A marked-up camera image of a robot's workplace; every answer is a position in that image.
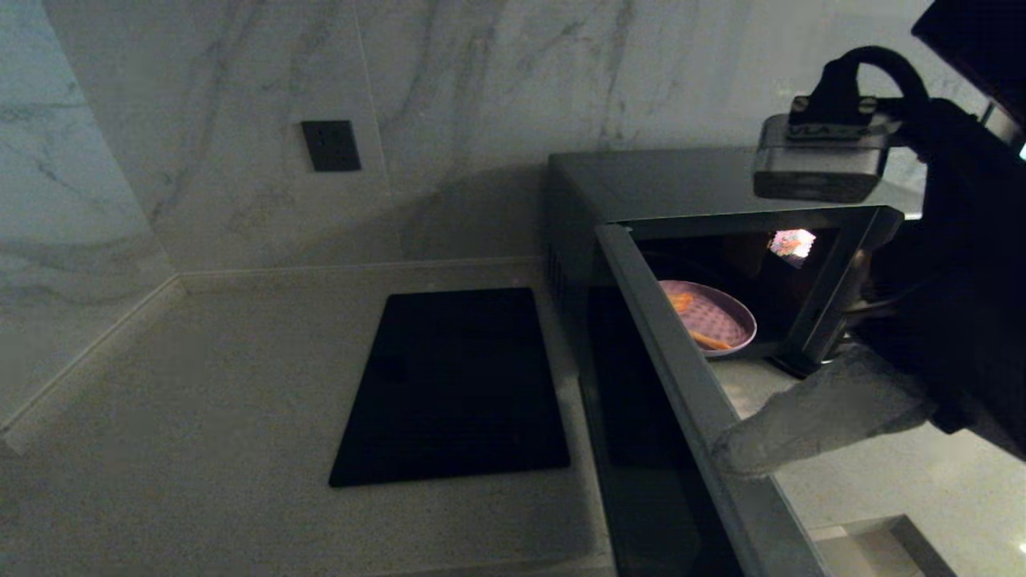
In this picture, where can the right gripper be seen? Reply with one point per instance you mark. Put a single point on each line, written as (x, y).
(962, 320)

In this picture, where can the silver black microwave oven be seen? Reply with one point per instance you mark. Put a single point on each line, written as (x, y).
(705, 417)

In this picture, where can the purple plate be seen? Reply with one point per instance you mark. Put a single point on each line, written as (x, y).
(717, 316)

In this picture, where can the orange french fry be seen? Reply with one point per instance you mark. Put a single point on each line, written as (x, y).
(680, 300)
(688, 304)
(713, 340)

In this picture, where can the black induction cooktop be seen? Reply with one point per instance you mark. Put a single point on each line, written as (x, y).
(453, 385)

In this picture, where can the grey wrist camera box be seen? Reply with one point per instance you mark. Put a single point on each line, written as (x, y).
(817, 164)

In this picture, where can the dark grey wall socket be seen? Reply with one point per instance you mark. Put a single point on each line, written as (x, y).
(331, 146)

